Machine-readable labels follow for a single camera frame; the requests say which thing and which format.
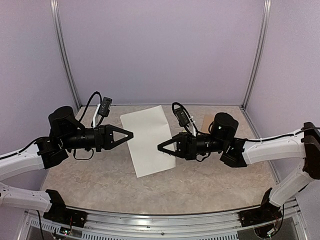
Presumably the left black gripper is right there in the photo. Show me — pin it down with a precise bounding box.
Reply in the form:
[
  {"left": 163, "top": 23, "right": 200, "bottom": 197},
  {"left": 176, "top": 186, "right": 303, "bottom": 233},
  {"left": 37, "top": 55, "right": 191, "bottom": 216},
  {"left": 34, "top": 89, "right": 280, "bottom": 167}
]
[{"left": 61, "top": 123, "right": 133, "bottom": 152}]

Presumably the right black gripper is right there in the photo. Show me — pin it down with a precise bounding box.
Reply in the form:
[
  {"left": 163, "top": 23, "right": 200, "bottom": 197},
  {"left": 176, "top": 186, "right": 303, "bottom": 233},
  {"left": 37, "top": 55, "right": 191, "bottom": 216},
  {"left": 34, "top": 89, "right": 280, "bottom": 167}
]
[{"left": 157, "top": 131, "right": 228, "bottom": 160}]

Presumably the cream lined letter paper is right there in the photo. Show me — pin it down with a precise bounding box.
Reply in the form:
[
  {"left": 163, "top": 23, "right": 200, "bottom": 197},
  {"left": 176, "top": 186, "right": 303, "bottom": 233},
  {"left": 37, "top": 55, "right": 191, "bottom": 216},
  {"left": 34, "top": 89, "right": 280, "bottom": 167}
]
[{"left": 120, "top": 105, "right": 176, "bottom": 178}]

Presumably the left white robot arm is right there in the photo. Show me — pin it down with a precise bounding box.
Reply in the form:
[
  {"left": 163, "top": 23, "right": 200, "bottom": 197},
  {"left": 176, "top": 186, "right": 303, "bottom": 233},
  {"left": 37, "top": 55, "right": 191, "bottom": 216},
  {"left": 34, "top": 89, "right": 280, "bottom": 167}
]
[{"left": 0, "top": 106, "right": 134, "bottom": 223}]

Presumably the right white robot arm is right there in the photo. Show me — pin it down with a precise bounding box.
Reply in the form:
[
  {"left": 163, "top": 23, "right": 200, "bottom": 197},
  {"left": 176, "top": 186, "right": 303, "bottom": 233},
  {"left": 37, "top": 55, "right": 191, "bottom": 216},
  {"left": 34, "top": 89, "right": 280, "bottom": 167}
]
[{"left": 157, "top": 112, "right": 320, "bottom": 222}]

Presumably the brown kraft envelope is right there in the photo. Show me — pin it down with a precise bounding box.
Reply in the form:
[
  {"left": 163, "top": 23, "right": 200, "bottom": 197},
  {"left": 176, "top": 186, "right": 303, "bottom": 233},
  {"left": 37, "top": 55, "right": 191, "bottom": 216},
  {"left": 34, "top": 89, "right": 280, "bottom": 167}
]
[{"left": 201, "top": 114, "right": 215, "bottom": 133}]

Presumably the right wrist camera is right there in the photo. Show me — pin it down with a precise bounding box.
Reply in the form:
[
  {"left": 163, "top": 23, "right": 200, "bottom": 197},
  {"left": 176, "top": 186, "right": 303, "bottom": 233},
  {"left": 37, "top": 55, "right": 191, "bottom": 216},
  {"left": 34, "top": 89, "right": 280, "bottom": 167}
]
[{"left": 173, "top": 105, "right": 191, "bottom": 127}]

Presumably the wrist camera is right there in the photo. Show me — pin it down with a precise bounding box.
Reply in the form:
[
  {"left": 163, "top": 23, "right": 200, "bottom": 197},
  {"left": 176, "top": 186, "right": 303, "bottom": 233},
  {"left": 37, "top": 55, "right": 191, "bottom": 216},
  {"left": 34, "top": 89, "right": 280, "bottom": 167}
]
[
  {"left": 173, "top": 105, "right": 191, "bottom": 127},
  {"left": 98, "top": 97, "right": 113, "bottom": 118}
]

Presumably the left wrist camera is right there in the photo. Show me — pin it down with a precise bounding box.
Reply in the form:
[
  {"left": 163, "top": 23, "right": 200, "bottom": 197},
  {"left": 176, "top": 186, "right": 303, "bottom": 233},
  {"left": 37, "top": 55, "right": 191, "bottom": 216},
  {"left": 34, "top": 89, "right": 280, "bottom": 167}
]
[{"left": 98, "top": 97, "right": 113, "bottom": 118}]

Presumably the front aluminium rail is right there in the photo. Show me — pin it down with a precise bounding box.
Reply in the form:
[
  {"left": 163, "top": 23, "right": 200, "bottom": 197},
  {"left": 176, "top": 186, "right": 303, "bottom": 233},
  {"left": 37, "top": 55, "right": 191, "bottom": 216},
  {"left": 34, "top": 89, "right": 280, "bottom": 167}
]
[{"left": 17, "top": 200, "right": 308, "bottom": 240}]

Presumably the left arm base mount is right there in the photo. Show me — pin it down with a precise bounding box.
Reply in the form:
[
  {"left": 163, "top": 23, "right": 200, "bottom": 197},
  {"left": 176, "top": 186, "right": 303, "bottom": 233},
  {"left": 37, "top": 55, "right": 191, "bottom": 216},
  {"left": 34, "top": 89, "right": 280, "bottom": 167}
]
[{"left": 43, "top": 189, "right": 88, "bottom": 228}]

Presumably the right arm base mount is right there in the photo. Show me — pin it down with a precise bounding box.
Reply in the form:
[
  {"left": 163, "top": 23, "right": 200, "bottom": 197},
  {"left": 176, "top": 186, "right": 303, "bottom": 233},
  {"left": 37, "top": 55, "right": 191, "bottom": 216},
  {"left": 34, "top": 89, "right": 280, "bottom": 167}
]
[{"left": 238, "top": 188, "right": 283, "bottom": 227}]

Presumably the left aluminium frame post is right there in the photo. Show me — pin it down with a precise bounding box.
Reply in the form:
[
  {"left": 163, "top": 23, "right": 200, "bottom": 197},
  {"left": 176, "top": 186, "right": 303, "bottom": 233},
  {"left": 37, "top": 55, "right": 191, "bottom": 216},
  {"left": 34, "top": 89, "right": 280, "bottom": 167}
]
[{"left": 50, "top": 0, "right": 82, "bottom": 110}]

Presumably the aluminium frame post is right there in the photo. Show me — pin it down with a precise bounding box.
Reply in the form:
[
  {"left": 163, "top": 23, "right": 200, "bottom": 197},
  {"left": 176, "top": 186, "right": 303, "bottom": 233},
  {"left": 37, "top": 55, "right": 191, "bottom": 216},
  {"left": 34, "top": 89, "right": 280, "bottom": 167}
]
[
  {"left": 50, "top": 0, "right": 82, "bottom": 110},
  {"left": 241, "top": 0, "right": 272, "bottom": 112}
]

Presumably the right aluminium frame post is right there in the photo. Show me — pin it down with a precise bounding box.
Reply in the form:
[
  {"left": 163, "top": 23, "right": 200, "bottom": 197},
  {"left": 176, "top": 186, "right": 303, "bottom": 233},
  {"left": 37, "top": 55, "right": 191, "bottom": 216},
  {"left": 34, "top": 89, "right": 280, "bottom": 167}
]
[{"left": 241, "top": 0, "right": 272, "bottom": 112}]

